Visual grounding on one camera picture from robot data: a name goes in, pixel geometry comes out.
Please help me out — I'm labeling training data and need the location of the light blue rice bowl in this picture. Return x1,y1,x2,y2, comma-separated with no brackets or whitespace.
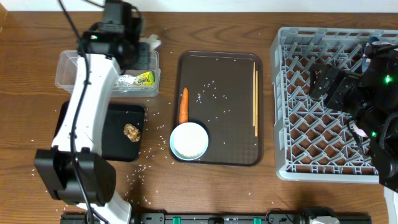
169,122,209,161

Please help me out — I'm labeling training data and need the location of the grey dishwasher rack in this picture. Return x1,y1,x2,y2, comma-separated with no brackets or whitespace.
270,27,397,184

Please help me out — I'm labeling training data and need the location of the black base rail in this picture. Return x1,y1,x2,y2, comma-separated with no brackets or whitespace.
60,207,373,224

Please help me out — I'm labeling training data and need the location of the clear plastic bin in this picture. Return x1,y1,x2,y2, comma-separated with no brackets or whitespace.
55,50,160,97

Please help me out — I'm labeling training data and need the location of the wooden chopstick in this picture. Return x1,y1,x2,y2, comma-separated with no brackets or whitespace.
255,71,258,137
252,62,256,127

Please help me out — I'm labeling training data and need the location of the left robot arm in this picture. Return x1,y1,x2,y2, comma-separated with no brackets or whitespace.
34,1,148,223

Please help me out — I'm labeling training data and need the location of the brown serving tray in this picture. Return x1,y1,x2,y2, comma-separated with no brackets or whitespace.
172,50,263,167

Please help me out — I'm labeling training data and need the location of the white napkin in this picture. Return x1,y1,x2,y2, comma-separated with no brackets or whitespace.
139,34,162,50

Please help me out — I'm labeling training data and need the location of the dark blue plate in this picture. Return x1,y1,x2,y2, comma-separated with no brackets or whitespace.
361,37,380,73

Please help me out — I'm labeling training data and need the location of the pink cup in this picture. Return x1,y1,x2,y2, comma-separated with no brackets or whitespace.
348,119,368,138

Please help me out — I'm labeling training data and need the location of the black plastic tray bin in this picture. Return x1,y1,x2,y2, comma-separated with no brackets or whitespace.
51,101,144,164

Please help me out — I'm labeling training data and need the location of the yellow green snack wrapper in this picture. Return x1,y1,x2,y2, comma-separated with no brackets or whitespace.
115,71,155,86

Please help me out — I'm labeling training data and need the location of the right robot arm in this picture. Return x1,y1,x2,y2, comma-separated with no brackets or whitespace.
309,37,397,223

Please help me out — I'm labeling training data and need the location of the brown food piece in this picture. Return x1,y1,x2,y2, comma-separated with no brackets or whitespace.
123,123,141,142

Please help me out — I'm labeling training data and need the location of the orange carrot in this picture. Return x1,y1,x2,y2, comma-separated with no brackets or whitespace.
178,87,189,124

